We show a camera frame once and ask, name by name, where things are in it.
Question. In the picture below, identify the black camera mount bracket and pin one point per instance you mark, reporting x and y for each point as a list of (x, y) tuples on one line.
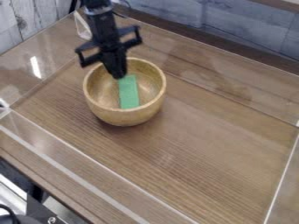
[(40, 213)]

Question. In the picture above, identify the round wooden bowl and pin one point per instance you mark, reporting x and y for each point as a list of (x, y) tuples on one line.
[(101, 93)]

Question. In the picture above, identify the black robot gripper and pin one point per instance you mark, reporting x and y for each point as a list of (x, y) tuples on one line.
[(109, 41)]

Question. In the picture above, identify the clear acrylic corner bracket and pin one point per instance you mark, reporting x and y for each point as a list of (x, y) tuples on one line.
[(81, 26)]

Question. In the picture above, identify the green rectangular block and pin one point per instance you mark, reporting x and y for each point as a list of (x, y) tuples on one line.
[(128, 94)]

